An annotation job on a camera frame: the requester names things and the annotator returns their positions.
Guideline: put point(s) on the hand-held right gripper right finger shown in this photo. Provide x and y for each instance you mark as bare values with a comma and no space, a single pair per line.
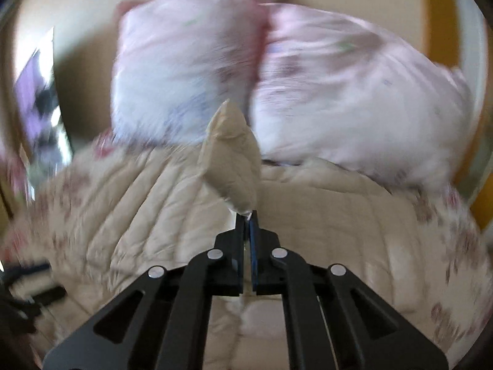
254,258

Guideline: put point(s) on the pink floral pillow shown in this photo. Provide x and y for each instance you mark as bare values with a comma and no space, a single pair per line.
173,65
346,104

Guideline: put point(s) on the purple cloth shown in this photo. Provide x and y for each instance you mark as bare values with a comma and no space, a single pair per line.
36,96

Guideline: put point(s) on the floral bedsheet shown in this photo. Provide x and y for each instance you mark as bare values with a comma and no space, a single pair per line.
454,219

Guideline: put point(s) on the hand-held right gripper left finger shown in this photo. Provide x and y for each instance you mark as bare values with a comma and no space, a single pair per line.
239,269

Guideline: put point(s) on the beige puffer jacket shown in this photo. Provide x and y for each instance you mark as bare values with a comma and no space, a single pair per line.
154,208

